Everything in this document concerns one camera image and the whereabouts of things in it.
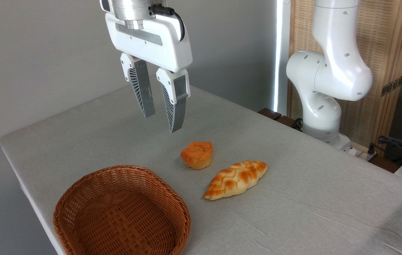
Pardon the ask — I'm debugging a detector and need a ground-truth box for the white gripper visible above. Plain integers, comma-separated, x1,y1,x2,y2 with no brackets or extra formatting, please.
105,12,193,134

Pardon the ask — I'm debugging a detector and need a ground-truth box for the orange muffin bread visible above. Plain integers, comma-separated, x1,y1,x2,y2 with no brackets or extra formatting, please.
180,141,214,170

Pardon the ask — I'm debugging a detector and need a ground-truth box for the braided golden bread loaf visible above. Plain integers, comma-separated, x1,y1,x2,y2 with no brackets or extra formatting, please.
203,160,268,201

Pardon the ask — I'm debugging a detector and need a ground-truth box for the brown woven wicker basket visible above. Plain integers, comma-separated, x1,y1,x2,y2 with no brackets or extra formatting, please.
53,165,191,255

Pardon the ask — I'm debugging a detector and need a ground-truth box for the dark wooden block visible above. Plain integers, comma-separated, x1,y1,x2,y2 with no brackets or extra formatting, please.
275,115,303,131
258,108,282,121

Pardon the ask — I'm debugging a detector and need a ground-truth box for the grey tablecloth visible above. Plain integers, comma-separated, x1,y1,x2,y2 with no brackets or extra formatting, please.
0,75,402,255

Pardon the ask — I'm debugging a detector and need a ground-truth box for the wooden woven folding screen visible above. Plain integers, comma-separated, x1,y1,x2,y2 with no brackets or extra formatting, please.
288,0,402,149

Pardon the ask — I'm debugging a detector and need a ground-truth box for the brass screen hinge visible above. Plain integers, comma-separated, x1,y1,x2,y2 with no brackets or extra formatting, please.
381,75,402,97

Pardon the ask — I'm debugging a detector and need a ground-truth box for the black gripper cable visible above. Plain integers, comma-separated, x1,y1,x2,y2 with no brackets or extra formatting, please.
150,4,186,42

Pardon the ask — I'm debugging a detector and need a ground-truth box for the white vertical window frame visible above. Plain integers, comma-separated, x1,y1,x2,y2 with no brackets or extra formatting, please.
274,0,291,116

